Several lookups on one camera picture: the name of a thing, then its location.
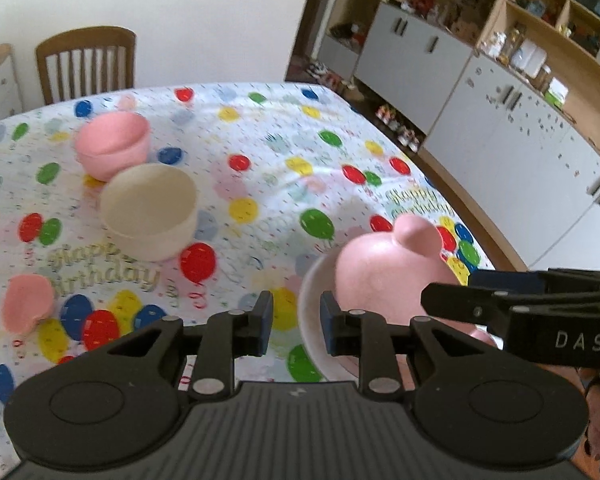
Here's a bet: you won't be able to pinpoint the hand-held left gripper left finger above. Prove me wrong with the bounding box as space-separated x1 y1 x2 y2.
87 291 274 401

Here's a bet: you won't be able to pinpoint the cream bowl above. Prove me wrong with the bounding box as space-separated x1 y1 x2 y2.
101 163 199 262

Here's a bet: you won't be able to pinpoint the white and red shoes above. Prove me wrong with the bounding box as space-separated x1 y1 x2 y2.
396 127 422 153

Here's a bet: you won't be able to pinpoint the pink bowl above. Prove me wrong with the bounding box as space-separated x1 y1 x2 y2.
74 111 151 182

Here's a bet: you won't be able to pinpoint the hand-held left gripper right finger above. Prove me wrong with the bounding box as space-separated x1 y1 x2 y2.
321 290 506 401

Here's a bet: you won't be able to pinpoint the white side cabinet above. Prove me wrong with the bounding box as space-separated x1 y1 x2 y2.
0 44 23 126

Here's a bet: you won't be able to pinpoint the white plastic container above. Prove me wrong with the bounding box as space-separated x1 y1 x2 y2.
512 41 543 73

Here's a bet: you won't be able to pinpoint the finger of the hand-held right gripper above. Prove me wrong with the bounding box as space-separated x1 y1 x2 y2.
469 268 600 296
421 282 511 333

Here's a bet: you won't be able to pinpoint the grey and wood wall cabinet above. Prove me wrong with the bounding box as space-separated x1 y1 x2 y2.
325 0 600 271

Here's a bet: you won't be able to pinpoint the large white plate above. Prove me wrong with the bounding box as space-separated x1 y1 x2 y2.
297 250 501 383

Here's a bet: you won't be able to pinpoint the dark brown door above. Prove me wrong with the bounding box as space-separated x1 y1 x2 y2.
287 0 341 81

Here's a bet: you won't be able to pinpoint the wooden chair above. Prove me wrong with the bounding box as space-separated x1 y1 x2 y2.
35 26 137 106

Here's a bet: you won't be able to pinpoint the pink bear-shaped plate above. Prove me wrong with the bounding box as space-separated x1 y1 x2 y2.
334 212 501 376

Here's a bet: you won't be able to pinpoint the balloon print tablecloth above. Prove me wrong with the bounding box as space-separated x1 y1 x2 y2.
0 82 496 480

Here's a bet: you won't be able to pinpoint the pink heart-shaped dish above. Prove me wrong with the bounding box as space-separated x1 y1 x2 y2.
1 274 57 336

